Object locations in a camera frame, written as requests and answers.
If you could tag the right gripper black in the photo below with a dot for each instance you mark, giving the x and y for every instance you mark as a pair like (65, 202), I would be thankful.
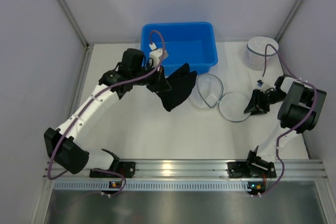
(261, 100)

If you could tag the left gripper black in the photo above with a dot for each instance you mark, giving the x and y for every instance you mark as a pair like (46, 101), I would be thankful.
(159, 84)

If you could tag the black garment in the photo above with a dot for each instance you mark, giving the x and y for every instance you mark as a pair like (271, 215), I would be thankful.
(182, 82)

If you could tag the white mesh laundry bag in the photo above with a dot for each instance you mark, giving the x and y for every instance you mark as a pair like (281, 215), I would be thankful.
(209, 93)
(255, 55)

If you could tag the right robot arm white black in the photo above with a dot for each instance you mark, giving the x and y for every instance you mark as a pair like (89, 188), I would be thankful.
(301, 106)

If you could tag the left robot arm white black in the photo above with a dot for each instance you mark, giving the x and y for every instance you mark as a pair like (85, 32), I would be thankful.
(65, 144)

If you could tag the blue plastic bin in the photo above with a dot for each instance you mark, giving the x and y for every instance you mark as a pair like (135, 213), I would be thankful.
(192, 43)

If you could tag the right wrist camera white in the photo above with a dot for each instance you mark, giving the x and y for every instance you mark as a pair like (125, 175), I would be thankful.
(263, 85)

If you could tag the aluminium mounting rail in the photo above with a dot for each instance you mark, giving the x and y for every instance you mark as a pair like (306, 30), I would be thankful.
(306, 169)

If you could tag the slotted cable duct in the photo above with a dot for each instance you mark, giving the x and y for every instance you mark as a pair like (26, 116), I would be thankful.
(152, 185)

